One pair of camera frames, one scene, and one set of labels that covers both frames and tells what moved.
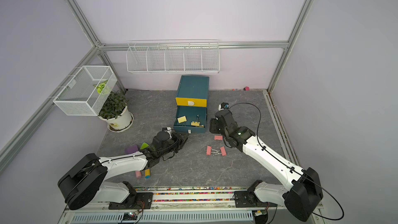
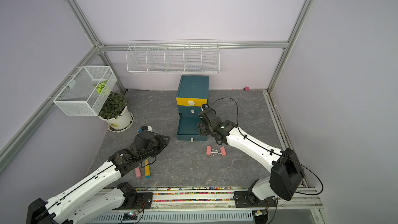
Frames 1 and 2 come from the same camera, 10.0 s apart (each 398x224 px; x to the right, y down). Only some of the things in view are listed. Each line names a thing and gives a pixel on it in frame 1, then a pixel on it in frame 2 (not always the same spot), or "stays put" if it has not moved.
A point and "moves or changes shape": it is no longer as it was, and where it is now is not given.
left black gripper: x=181 y=140 → x=162 y=142
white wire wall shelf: x=173 y=56 stays put
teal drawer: x=190 y=112 moves or changes shape
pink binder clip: x=223 y=151 stays put
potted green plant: x=115 y=112 stays put
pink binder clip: x=209 y=150 stays put
